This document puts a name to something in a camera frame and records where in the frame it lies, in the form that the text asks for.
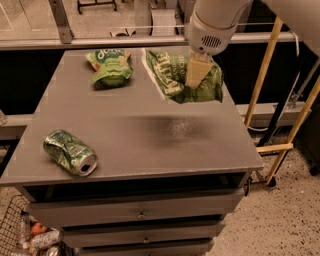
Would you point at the wire basket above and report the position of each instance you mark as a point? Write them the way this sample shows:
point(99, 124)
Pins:
point(9, 229)

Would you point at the green jalapeno kettle chip bag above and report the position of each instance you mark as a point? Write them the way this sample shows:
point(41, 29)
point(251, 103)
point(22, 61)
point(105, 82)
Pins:
point(168, 72)

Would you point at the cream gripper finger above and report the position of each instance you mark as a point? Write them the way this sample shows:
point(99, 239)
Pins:
point(198, 67)

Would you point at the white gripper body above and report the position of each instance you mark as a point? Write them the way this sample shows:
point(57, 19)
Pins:
point(207, 38)

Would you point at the orange fruit in basket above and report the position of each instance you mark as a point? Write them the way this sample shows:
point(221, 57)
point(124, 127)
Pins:
point(38, 228)

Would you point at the plastic bottle in basket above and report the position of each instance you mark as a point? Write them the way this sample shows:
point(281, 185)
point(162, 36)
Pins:
point(43, 241)

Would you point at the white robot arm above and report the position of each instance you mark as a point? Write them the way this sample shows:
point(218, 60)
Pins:
point(301, 16)

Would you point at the green rice chip bag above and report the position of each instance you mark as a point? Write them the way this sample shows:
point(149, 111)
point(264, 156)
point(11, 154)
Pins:
point(112, 67)

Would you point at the grey drawer cabinet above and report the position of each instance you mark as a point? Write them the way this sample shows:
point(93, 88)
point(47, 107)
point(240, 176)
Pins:
point(167, 173)

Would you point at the crushed green soda can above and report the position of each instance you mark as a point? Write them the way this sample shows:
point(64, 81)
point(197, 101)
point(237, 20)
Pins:
point(70, 153)

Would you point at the metal railing frame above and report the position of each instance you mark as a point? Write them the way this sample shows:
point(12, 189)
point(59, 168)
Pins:
point(81, 24)

